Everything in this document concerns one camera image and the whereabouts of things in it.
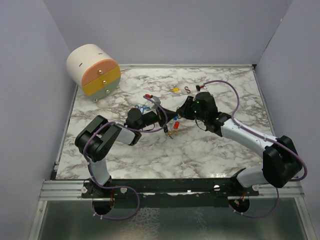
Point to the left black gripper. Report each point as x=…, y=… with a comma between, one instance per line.
x=160, y=115

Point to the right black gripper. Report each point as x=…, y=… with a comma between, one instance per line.
x=184, y=110

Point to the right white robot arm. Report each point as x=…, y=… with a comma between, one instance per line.
x=280, y=161

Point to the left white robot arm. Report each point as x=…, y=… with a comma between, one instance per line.
x=95, y=141

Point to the red tag key centre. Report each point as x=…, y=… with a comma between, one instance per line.
x=176, y=124

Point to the yellow tag key far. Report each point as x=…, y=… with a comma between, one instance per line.
x=175, y=89

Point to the round pastel drawer cabinet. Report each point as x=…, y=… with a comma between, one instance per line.
x=94, y=71

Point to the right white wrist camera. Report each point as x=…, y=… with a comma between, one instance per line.
x=200, y=87

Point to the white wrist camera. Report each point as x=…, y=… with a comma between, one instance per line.
x=154, y=102
x=200, y=87

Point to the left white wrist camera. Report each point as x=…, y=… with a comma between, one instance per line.
x=154, y=102

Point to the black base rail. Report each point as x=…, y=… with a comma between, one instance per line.
x=166, y=192

